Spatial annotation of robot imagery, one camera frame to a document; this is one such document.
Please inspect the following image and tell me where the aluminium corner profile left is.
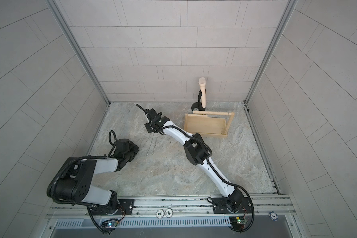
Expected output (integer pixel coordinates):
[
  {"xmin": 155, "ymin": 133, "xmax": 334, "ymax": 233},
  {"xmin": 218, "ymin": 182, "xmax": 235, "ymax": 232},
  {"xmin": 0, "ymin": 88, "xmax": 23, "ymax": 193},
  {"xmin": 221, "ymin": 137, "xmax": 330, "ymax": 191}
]
[{"xmin": 46, "ymin": 0, "xmax": 111, "ymax": 106}]

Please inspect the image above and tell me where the aluminium corner profile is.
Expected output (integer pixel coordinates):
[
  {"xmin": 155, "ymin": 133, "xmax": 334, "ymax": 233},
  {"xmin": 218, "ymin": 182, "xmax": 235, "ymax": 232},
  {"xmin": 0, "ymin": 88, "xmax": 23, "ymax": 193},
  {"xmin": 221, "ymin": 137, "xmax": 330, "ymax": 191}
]
[
  {"xmin": 46, "ymin": 0, "xmax": 111, "ymax": 106},
  {"xmin": 245, "ymin": 0, "xmax": 297, "ymax": 105}
]

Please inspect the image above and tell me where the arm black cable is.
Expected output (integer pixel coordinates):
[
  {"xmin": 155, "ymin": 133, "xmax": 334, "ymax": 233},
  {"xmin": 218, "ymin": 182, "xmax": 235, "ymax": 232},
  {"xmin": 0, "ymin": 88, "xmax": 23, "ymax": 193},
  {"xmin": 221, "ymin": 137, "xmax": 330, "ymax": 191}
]
[
  {"xmin": 49, "ymin": 130, "xmax": 120, "ymax": 234},
  {"xmin": 157, "ymin": 124, "xmax": 256, "ymax": 233}
]

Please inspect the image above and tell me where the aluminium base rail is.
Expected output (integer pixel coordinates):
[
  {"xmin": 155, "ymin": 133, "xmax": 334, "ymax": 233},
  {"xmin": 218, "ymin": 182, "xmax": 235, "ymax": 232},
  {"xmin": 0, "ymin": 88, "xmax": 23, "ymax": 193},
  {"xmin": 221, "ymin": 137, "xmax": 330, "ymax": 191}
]
[{"xmin": 46, "ymin": 194, "xmax": 297, "ymax": 221}]

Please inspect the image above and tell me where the poker chip on rail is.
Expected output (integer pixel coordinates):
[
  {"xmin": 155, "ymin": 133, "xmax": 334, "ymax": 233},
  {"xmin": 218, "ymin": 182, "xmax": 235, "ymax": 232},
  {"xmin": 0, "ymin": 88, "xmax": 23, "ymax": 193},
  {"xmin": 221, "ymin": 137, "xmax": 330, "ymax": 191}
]
[
  {"xmin": 165, "ymin": 208, "xmax": 173, "ymax": 218},
  {"xmin": 156, "ymin": 209, "xmax": 165, "ymax": 219}
]

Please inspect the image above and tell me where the green circuit board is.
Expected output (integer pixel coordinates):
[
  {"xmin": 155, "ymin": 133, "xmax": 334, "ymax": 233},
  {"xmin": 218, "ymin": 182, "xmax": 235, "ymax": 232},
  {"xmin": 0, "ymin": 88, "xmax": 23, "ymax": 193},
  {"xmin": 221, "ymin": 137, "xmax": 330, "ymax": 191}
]
[
  {"xmin": 229, "ymin": 217, "xmax": 248, "ymax": 230},
  {"xmin": 101, "ymin": 219, "xmax": 120, "ymax": 229}
]

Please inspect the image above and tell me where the left green circuit board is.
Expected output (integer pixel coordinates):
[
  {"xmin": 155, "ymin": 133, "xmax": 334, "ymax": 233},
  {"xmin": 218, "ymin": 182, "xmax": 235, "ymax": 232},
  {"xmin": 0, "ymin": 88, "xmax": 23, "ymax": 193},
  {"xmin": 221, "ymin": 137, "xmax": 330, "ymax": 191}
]
[{"xmin": 101, "ymin": 219, "xmax": 120, "ymax": 229}]

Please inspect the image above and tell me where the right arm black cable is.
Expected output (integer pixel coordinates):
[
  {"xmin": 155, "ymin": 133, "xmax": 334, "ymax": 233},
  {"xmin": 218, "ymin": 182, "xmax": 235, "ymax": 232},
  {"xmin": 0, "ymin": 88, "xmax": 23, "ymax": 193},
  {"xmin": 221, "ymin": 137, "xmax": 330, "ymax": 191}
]
[{"xmin": 157, "ymin": 124, "xmax": 256, "ymax": 233}]

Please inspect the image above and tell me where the blue poker chip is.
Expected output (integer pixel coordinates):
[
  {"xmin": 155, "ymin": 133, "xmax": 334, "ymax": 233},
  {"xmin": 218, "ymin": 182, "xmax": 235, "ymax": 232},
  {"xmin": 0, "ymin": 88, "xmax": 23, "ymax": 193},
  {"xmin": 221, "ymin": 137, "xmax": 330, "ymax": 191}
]
[{"xmin": 269, "ymin": 211, "xmax": 278, "ymax": 221}]

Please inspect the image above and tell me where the ventilation grille strip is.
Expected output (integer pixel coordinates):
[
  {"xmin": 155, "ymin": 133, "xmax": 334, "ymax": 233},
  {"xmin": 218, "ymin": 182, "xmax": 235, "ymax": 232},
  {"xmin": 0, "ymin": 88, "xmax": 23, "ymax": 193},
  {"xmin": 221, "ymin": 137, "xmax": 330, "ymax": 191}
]
[{"xmin": 55, "ymin": 216, "xmax": 231, "ymax": 229}]

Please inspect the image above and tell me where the aluminium corner profile right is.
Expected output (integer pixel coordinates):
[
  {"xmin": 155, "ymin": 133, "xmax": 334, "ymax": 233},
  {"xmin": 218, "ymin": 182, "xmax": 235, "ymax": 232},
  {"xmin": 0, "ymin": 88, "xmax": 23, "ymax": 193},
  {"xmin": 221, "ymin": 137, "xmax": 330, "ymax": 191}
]
[{"xmin": 245, "ymin": 0, "xmax": 297, "ymax": 105}]

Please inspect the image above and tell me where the left poker chip on rail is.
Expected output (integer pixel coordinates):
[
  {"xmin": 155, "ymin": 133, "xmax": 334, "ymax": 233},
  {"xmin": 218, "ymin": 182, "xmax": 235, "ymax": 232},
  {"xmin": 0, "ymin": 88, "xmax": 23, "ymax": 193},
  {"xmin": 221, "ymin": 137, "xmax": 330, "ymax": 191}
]
[{"xmin": 156, "ymin": 209, "xmax": 165, "ymax": 219}]

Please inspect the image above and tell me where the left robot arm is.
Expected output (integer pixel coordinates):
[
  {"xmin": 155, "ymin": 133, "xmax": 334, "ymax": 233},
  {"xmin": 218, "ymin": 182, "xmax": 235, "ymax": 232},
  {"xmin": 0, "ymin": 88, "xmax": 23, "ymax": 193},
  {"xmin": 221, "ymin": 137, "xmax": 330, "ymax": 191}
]
[{"xmin": 47, "ymin": 139, "xmax": 139, "ymax": 215}]

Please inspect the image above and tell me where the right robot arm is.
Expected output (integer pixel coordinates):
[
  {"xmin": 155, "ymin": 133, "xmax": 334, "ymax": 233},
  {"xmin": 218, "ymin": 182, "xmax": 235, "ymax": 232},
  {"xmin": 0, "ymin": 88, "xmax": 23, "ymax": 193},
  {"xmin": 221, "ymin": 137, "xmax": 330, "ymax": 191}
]
[{"xmin": 136, "ymin": 104, "xmax": 254, "ymax": 214}]

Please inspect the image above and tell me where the right green circuit board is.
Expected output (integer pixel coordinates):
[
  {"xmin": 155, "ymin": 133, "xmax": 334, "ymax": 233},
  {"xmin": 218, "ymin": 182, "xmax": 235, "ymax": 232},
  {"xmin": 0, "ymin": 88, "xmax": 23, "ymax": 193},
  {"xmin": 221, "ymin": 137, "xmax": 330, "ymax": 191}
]
[{"xmin": 229, "ymin": 217, "xmax": 248, "ymax": 230}]

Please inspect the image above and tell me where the right poker chip on rail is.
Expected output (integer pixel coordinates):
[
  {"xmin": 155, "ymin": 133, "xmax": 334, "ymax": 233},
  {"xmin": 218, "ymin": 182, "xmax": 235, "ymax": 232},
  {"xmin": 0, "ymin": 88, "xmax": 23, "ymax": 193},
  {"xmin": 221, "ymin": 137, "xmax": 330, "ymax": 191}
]
[{"xmin": 165, "ymin": 208, "xmax": 173, "ymax": 218}]

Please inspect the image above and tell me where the wooden jewelry display stand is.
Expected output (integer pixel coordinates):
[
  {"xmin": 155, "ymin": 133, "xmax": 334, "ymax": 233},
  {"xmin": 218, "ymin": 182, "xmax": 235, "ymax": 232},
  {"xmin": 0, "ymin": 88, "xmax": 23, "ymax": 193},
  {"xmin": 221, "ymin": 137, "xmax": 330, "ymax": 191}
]
[{"xmin": 184, "ymin": 111, "xmax": 235, "ymax": 138}]

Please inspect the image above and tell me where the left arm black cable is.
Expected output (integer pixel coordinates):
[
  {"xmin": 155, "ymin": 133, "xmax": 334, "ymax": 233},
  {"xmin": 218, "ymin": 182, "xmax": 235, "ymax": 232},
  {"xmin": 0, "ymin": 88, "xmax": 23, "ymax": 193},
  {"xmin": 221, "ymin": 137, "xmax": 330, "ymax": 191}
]
[{"xmin": 49, "ymin": 130, "xmax": 120, "ymax": 234}]

